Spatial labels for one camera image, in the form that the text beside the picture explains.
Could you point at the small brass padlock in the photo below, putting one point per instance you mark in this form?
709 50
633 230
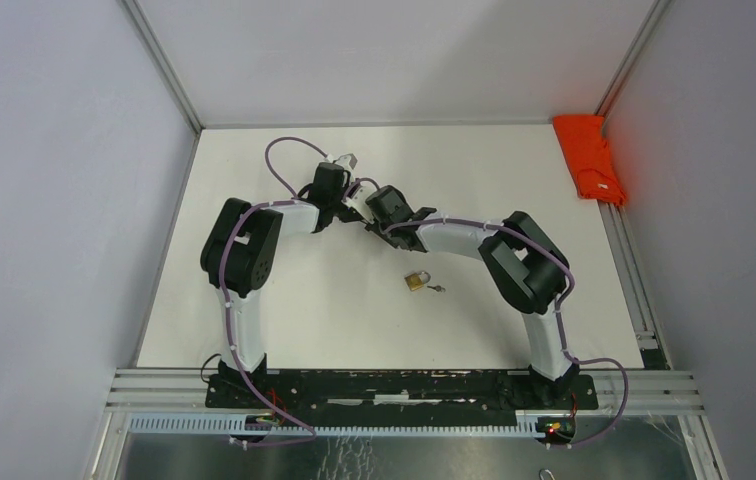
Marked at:
417 280

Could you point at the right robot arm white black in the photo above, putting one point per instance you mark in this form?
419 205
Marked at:
531 274

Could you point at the orange folded cloth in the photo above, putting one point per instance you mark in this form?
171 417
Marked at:
589 158

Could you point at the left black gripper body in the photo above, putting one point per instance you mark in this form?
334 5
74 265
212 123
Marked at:
343 212

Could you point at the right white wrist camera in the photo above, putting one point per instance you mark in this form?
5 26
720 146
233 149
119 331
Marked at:
357 203

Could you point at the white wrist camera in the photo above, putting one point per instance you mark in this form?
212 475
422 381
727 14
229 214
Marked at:
357 203
346 161

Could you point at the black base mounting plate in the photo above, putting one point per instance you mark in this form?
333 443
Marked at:
400 398

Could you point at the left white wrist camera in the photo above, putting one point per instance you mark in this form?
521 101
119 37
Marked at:
346 161

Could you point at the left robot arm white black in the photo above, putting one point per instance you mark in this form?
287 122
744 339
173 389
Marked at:
239 253

